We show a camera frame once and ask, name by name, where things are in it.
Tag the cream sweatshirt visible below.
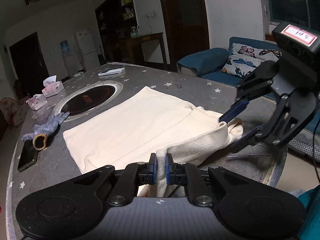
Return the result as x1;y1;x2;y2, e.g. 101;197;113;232
63;87;244;197

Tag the butterfly pattern pillow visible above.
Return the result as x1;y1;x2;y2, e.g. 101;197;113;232
222;43;281;78

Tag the blue sofa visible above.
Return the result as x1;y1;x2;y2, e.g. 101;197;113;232
176;36;320;156

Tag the round induction cooktop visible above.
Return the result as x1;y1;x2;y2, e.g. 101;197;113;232
53;80;124;121

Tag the white remote control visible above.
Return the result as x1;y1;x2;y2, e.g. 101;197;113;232
98;67;125;77

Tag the blue knit work glove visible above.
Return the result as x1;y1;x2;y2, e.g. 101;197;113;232
21;112;70;151

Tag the black smartphone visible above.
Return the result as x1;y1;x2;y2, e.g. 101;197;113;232
17;140;39;172

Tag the dark wooden door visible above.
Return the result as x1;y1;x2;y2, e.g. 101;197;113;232
160;0;209;66

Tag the small green packet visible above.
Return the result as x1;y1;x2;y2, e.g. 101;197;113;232
74;72;84;77

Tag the dark wooden side table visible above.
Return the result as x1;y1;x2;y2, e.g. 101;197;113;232
124;32;167;64

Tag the pink tissue box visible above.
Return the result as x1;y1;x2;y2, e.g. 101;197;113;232
42;75;64;98

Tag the small white pink box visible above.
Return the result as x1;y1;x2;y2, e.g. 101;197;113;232
26;94;48;111

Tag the glass kettle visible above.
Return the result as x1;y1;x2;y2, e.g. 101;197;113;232
130;26;139;38

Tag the water dispenser with bottle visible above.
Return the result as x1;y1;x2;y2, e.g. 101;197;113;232
60;40;78;77

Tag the red dotted fabric item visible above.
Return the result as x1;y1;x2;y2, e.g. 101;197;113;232
1;97;29;127

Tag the white refrigerator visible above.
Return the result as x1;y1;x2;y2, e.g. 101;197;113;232
75;28;100;71

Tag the dark shelf cabinet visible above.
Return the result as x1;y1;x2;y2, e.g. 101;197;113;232
95;0;138;62

